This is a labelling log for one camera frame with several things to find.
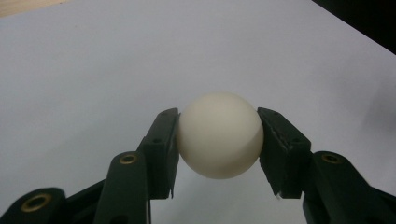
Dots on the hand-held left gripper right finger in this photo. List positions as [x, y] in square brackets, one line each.
[327, 186]

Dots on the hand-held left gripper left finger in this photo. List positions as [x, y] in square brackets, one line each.
[130, 186]

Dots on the white ball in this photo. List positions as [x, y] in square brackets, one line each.
[219, 135]

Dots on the wooden table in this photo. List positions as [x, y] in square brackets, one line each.
[18, 6]

